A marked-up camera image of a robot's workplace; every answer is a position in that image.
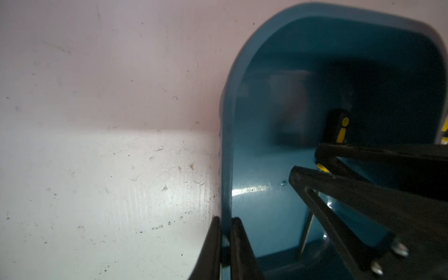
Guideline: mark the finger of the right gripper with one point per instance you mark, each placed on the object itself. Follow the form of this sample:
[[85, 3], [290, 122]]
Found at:
[[415, 246], [421, 169]]

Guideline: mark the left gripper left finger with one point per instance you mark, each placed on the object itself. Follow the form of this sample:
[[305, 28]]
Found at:
[[208, 265]]

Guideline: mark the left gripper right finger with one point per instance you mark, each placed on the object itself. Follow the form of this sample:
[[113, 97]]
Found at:
[[244, 265]]

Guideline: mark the file tool one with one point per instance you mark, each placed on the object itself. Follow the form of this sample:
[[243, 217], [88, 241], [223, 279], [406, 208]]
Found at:
[[444, 138]]

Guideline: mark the file tool seven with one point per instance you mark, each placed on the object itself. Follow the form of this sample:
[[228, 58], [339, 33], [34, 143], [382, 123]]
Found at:
[[334, 133]]

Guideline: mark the teal plastic storage box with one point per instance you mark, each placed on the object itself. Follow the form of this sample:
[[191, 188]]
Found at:
[[389, 72]]

